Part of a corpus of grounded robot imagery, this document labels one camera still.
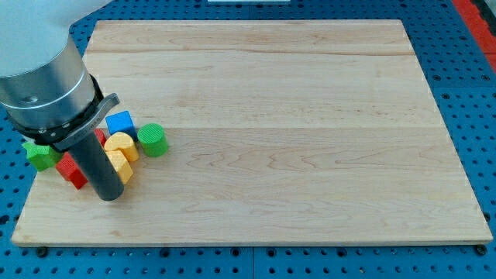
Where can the yellow half-round block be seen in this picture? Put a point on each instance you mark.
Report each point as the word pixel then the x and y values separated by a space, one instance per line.
pixel 124 143

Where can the grey tool mounting clamp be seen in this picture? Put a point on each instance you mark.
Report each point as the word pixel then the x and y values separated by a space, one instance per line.
pixel 63 137

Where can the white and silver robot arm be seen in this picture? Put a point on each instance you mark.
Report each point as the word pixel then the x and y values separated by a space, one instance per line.
pixel 44 82

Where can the green cylinder block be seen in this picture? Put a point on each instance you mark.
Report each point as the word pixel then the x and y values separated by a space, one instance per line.
pixel 153 140

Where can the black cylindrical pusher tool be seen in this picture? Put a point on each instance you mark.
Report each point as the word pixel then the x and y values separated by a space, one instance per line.
pixel 94 164

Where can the yellow pentagon block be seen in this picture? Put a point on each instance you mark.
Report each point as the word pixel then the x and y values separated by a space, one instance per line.
pixel 121 165

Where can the blue cube block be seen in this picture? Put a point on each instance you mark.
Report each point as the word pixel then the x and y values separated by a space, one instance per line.
pixel 121 122

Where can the green star block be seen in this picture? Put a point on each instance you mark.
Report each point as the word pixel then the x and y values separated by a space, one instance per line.
pixel 41 157

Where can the large wooden board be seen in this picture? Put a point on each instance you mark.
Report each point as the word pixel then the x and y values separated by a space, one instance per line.
pixel 281 133

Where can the red block front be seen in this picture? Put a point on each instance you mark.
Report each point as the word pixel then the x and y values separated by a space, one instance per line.
pixel 71 172

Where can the red block behind tool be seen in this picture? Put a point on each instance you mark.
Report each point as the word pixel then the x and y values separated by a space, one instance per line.
pixel 100 136

